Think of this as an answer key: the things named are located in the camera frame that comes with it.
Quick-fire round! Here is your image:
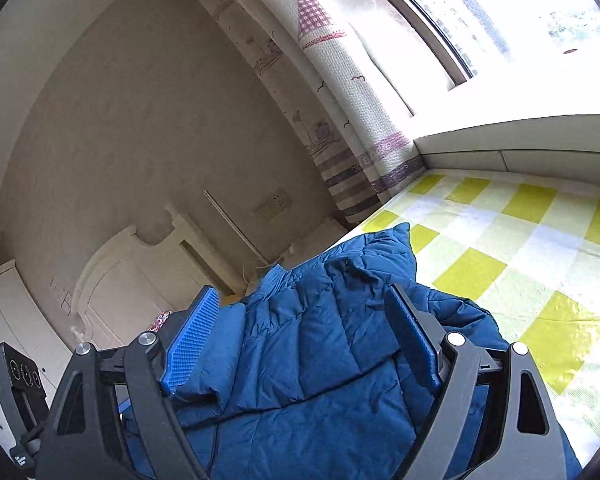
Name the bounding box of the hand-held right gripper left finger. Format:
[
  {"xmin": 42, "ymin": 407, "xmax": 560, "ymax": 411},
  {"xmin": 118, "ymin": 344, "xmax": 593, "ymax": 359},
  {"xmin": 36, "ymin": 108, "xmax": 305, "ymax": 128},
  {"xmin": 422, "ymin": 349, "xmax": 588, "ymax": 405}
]
[{"xmin": 35, "ymin": 285, "xmax": 222, "ymax": 480}]

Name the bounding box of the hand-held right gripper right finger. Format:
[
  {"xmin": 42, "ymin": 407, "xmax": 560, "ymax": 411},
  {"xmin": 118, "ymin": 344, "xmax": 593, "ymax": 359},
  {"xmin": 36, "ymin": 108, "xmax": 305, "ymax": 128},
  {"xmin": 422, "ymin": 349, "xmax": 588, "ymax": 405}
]
[{"xmin": 384, "ymin": 284, "xmax": 567, "ymax": 480}]

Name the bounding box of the blue down jacket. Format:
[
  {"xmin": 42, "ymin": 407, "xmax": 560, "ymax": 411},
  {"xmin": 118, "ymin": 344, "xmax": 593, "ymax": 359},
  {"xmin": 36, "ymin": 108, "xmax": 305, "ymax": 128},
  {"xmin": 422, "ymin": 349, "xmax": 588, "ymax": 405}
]
[{"xmin": 122, "ymin": 222, "xmax": 583, "ymax": 480}]

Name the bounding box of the floral pillow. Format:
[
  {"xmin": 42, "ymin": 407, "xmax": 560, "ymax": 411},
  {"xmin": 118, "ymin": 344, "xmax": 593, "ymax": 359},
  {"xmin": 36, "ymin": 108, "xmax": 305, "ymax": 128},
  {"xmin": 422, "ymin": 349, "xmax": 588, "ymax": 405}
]
[{"xmin": 147, "ymin": 310, "xmax": 173, "ymax": 333}]

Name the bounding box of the white wardrobe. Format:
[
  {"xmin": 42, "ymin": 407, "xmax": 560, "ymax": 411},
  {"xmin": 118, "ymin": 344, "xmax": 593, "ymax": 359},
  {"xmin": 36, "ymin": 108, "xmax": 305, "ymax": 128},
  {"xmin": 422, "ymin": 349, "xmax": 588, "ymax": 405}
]
[{"xmin": 0, "ymin": 260, "xmax": 73, "ymax": 441}]

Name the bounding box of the white wooden headboard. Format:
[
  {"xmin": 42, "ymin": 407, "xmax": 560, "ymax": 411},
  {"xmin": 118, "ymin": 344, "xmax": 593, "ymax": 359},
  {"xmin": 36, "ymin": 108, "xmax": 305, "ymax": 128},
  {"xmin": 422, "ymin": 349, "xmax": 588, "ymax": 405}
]
[{"xmin": 70, "ymin": 204, "xmax": 261, "ymax": 351}]

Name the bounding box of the thin metal rod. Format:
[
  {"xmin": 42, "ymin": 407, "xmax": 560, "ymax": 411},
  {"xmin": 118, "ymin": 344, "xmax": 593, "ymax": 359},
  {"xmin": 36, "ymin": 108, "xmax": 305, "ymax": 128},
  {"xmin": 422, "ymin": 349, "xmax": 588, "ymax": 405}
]
[{"xmin": 203, "ymin": 190, "xmax": 271, "ymax": 266}]

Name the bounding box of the yellow checked bed sheet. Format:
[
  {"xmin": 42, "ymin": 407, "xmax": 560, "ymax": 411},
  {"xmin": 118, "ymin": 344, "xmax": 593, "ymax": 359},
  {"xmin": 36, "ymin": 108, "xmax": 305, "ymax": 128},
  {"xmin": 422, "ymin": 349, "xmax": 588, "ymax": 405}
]
[{"xmin": 330, "ymin": 170, "xmax": 600, "ymax": 466}]

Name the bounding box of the white window ledge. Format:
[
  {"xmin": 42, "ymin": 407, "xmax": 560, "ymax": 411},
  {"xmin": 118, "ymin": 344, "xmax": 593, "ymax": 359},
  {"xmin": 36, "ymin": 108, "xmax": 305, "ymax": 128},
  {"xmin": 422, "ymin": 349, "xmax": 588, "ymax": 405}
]
[{"xmin": 412, "ymin": 114, "xmax": 600, "ymax": 176}]

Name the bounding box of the printed white curtain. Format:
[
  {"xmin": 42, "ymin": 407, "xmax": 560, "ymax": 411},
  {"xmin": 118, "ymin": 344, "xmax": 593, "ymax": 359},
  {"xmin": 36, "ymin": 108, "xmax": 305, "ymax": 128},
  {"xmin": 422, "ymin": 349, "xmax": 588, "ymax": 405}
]
[{"xmin": 162, "ymin": 0, "xmax": 426, "ymax": 228}]

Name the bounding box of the window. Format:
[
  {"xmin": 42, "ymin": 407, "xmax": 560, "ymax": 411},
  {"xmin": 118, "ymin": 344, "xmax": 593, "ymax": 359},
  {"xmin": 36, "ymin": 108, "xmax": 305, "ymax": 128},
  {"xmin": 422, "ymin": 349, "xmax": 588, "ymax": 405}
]
[{"xmin": 340, "ymin": 0, "xmax": 600, "ymax": 91}]

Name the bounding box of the white cable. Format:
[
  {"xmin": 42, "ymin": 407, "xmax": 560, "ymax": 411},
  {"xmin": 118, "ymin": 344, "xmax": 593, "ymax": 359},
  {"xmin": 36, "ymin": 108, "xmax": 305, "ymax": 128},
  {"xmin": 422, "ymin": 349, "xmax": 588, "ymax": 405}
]
[{"xmin": 237, "ymin": 257, "xmax": 283, "ymax": 291}]

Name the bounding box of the wall socket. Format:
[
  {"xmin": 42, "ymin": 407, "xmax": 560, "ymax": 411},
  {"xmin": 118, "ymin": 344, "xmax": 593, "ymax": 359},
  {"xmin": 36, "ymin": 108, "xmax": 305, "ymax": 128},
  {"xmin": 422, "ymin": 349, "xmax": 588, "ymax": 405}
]
[{"xmin": 252, "ymin": 187, "xmax": 293, "ymax": 223}]

